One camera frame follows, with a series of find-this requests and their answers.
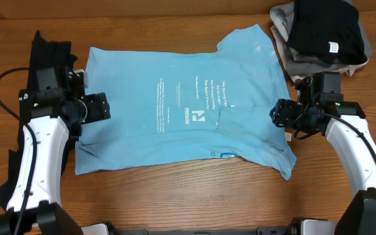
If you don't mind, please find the light blue t-shirt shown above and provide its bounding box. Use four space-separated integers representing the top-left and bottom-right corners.
75 25 296 179

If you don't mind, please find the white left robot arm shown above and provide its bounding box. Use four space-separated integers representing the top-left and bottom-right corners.
0 87 115 234

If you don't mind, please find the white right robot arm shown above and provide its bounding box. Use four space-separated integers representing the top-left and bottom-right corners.
270 99 376 234

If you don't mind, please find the black garment on left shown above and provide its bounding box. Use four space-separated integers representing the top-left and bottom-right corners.
0 31 78 210

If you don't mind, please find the folded grey garment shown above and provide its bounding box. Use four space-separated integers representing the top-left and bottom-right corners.
270 1 368 81

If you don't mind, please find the folded beige garment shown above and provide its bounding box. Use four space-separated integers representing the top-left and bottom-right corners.
270 25 369 87

